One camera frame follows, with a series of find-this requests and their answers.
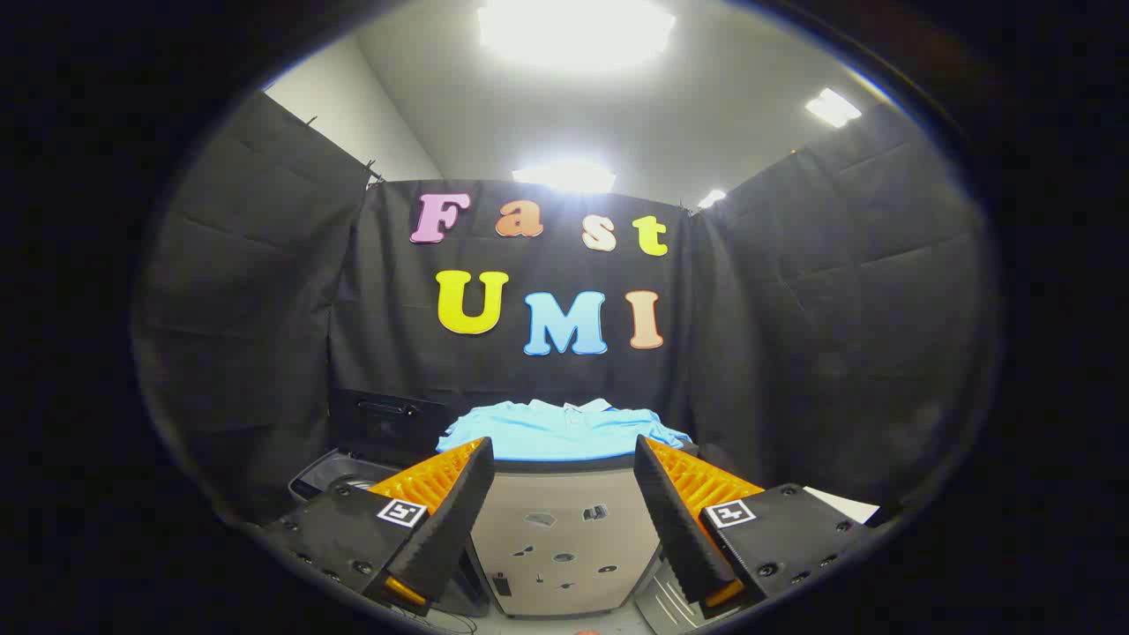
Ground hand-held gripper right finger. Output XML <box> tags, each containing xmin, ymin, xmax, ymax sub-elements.
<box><xmin>633</xmin><ymin>435</ymin><xmax>883</xmax><ymax>618</ymax></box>

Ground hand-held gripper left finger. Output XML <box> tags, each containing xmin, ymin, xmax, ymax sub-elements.
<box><xmin>265</xmin><ymin>437</ymin><xmax>497</xmax><ymax>616</ymax></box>

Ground dark washing machine lid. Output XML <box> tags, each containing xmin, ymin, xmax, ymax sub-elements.
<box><xmin>329</xmin><ymin>388</ymin><xmax>460</xmax><ymax>468</ymax></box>

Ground light blue polo shirt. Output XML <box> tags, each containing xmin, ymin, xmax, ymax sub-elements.
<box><xmin>437</xmin><ymin>399</ymin><xmax>693</xmax><ymax>462</ymax></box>

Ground beige cabinet with dark edge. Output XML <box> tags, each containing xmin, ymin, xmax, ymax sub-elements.
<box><xmin>466</xmin><ymin>445</ymin><xmax>702</xmax><ymax>618</ymax></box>

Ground black backdrop cloth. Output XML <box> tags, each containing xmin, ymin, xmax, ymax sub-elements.
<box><xmin>132</xmin><ymin>88</ymin><xmax>1002</xmax><ymax>530</ymax></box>

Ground white paper sheet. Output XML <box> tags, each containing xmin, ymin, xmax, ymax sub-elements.
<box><xmin>804</xmin><ymin>487</ymin><xmax>881</xmax><ymax>526</ymax></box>

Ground large ceiling light panel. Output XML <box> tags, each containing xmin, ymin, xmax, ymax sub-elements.
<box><xmin>476</xmin><ymin>0</ymin><xmax>678</xmax><ymax>71</ymax></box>

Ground black floor cables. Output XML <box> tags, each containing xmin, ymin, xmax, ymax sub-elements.
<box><xmin>410</xmin><ymin>607</ymin><xmax>482</xmax><ymax>635</ymax></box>

